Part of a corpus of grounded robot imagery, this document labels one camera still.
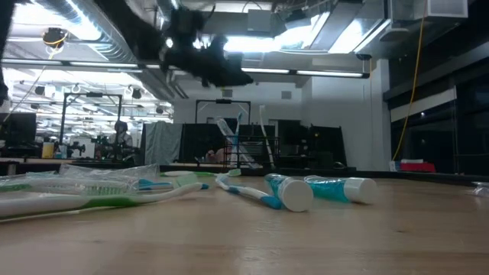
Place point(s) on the square wall vent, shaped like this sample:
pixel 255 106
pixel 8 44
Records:
pixel 286 95
pixel 227 93

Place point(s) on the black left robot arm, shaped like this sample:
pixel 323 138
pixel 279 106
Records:
pixel 133 26

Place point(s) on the black partition panel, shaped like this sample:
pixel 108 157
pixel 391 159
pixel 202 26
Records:
pixel 321 145

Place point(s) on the black monitor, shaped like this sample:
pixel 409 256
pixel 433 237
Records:
pixel 19 128

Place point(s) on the tall black gantry frame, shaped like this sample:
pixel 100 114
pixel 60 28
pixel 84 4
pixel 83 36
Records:
pixel 91 94

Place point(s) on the packaged green toothbrush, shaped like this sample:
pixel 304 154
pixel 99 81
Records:
pixel 107 189

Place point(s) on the yellow plastic tub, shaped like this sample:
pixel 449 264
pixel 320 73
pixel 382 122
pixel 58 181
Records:
pixel 48 151

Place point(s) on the long ceiling light bar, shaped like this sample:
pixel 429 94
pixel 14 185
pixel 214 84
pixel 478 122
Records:
pixel 95 65

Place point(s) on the white ceiling vent unit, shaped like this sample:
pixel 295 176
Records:
pixel 439 9

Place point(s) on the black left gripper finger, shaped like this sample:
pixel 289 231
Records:
pixel 237 76
pixel 217 83

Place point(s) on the gray hanging cloth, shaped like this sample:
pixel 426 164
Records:
pixel 162 143

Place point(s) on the white flat box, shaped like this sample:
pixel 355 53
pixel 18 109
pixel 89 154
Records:
pixel 412 160

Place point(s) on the black ceiling camera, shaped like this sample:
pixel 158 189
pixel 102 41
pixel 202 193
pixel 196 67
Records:
pixel 363 57

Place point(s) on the red box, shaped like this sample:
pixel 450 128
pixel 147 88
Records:
pixel 418 168

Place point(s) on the clear plastic wrapper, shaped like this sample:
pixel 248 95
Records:
pixel 481 189

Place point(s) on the silver spiral air duct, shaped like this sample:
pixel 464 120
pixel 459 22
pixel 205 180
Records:
pixel 76 23

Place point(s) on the blue toothpaste tube white cap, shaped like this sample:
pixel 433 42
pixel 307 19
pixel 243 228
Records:
pixel 298 195
pixel 361 190

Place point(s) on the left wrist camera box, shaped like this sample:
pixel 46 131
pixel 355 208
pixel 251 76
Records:
pixel 187 24

